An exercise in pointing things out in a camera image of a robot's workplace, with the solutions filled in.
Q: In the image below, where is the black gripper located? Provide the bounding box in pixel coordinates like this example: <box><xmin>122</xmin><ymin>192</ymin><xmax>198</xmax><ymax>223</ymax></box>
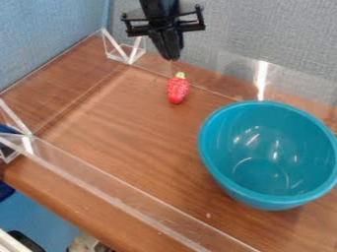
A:
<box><xmin>122</xmin><ymin>0</ymin><xmax>206</xmax><ymax>61</ymax></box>

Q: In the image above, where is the red strawberry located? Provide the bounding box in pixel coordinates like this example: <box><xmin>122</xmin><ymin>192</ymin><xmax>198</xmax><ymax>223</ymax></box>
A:
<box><xmin>168</xmin><ymin>72</ymin><xmax>190</xmax><ymax>104</ymax></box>

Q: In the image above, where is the blue plastic bowl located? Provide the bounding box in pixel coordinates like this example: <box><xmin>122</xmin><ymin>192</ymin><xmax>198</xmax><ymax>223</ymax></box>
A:
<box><xmin>198</xmin><ymin>100</ymin><xmax>337</xmax><ymax>211</ymax></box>

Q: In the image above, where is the clear acrylic back barrier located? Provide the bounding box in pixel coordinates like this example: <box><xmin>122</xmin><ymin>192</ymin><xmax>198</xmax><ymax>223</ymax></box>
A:
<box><xmin>130</xmin><ymin>48</ymin><xmax>337</xmax><ymax>135</ymax></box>

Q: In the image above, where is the clear acrylic barrier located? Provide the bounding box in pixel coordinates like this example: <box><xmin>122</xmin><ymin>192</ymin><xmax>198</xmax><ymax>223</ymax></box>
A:
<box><xmin>130</xmin><ymin>48</ymin><xmax>337</xmax><ymax>135</ymax></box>
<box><xmin>0</xmin><ymin>133</ymin><xmax>260</xmax><ymax>252</ymax></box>

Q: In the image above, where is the clear acrylic front barrier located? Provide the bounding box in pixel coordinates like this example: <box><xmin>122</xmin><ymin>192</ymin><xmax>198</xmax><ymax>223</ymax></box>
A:
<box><xmin>0</xmin><ymin>133</ymin><xmax>260</xmax><ymax>252</ymax></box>

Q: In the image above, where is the blue object at left edge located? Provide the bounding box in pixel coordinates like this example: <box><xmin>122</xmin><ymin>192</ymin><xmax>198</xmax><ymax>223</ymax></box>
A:
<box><xmin>0</xmin><ymin>123</ymin><xmax>19</xmax><ymax>203</ymax></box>

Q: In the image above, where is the black white object below table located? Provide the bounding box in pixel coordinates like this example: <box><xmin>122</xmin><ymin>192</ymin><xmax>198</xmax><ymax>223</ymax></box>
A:
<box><xmin>0</xmin><ymin>229</ymin><xmax>46</xmax><ymax>252</ymax></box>

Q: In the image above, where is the clear acrylic corner bracket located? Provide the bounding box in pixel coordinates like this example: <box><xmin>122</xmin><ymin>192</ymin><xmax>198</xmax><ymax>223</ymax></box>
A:
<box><xmin>102</xmin><ymin>28</ymin><xmax>146</xmax><ymax>65</ymax></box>

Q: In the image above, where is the clear acrylic left bracket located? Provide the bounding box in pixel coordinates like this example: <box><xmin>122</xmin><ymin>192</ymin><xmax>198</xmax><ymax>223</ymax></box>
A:
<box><xmin>0</xmin><ymin>98</ymin><xmax>34</xmax><ymax>163</ymax></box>

